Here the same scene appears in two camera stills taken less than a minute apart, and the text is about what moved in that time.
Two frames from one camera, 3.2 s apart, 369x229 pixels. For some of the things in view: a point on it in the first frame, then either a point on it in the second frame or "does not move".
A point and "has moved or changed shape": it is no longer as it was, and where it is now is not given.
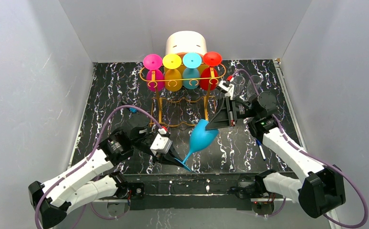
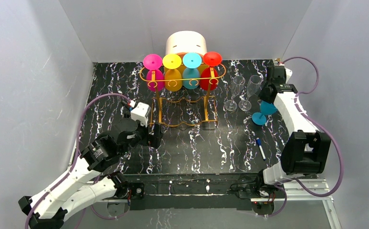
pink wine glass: [152, 62] does not move
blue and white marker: [261, 148] does not move
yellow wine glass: [173, 78] does not move
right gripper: [230, 112] → [267, 94]
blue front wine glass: [200, 139] has moved or changed shape
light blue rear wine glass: [191, 61] does not move
